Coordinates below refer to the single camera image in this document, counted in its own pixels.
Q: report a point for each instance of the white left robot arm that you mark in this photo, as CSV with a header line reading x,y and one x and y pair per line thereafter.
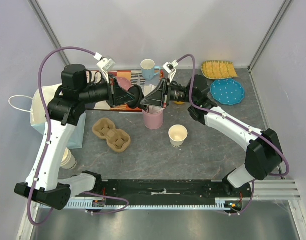
x,y
62,116

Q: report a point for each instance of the orange bowl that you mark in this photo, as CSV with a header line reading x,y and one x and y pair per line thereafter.
x,y
179,102

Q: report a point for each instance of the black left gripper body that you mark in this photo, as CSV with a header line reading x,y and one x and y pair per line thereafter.
x,y
113,99

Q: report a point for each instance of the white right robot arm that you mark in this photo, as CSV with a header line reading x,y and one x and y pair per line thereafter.
x,y
263,149

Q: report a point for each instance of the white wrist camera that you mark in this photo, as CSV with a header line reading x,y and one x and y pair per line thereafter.
x,y
103,63
171,69

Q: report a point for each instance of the grey slotted cable duct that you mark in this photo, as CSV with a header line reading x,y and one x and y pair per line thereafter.
x,y
90,204

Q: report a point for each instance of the light blue mug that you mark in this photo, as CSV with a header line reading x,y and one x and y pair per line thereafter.
x,y
149,69

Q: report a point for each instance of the yellow woven tray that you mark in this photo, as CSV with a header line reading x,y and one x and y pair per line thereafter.
x,y
218,69

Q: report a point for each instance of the black plastic cup lid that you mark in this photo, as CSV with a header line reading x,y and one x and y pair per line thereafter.
x,y
138,96

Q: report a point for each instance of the blue polka dot plate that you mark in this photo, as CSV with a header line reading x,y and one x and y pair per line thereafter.
x,y
227,91

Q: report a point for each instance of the pink polka dot plate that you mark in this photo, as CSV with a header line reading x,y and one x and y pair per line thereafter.
x,y
124,83

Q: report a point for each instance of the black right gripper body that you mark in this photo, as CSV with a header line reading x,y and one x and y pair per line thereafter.
x,y
165,94

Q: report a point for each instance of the white paper coffee cup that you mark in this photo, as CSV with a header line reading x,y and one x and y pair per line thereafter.
x,y
177,135

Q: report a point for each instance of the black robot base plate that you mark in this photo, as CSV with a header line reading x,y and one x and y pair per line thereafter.
x,y
155,192

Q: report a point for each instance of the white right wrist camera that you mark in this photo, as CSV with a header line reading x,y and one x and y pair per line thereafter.
x,y
171,69

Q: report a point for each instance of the pink straw holder cup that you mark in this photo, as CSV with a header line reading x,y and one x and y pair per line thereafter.
x,y
153,117

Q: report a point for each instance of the colourful striped placemat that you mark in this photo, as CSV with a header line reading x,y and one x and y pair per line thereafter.
x,y
136,78

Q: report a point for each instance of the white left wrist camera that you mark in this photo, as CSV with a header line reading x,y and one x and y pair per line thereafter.
x,y
103,63

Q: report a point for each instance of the brown cardboard cup carrier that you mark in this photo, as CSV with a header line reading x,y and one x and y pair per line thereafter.
x,y
117,139

